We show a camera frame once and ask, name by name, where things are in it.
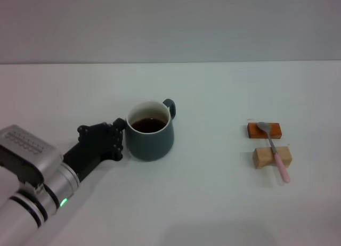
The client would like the light wooden arch block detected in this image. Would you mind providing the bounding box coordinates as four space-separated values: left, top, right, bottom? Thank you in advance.
252 146 293 170

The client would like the grey ceramic cup with coffee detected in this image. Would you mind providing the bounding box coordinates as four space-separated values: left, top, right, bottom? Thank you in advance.
124 98 177 162

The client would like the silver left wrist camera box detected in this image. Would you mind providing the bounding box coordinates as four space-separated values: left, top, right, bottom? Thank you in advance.
0 125 64 190

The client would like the reddish brown wooden block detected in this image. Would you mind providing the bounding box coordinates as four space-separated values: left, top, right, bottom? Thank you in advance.
247 122 282 140

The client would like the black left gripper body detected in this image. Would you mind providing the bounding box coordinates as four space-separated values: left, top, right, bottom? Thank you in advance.
62 122 118 183

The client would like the pink handled metal spoon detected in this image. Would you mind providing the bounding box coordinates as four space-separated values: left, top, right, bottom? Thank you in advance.
256 121 291 183

